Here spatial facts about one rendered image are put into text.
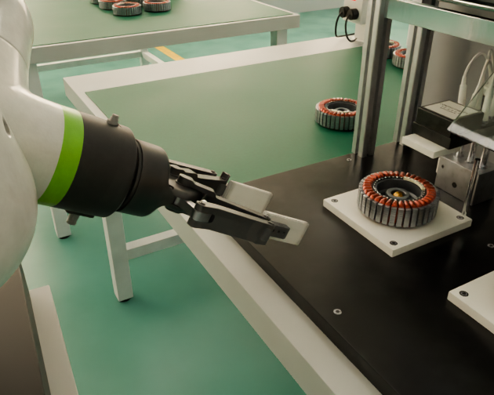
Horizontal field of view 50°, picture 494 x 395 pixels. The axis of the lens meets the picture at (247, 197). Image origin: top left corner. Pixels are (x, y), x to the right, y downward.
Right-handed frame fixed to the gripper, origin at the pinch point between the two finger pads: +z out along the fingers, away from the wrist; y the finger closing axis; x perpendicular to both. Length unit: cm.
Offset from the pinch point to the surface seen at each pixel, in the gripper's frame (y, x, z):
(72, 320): -90, -81, 29
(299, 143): -31.6, 5.6, 28.1
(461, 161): -0.4, 16.0, 31.3
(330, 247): 1.7, -1.8, 11.4
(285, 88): -61, 13, 42
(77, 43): -133, -4, 13
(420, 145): 0.5, 15.5, 19.1
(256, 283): 1.0, -9.2, 3.0
